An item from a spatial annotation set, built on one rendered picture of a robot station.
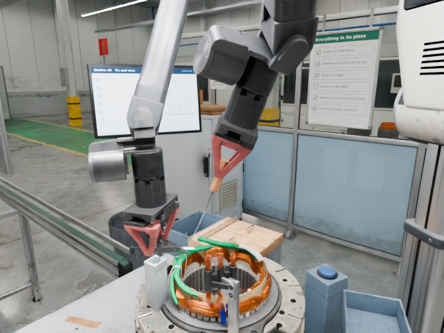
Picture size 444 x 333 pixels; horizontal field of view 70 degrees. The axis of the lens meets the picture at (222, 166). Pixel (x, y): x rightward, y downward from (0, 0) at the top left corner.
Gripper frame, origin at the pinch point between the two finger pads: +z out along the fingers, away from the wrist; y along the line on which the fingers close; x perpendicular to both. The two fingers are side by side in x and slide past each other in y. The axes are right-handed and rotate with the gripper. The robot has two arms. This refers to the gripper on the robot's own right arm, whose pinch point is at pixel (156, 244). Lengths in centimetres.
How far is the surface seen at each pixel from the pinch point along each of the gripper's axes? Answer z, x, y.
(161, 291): 3.9, 5.2, 8.0
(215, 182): -14.6, 13.4, 0.6
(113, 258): 43, -52, -48
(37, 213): 43, -125, -77
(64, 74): -29, -817, -845
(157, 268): -0.9, 5.1, 8.4
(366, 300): 13.2, 41.1, -11.4
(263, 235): 12.3, 15.8, -30.6
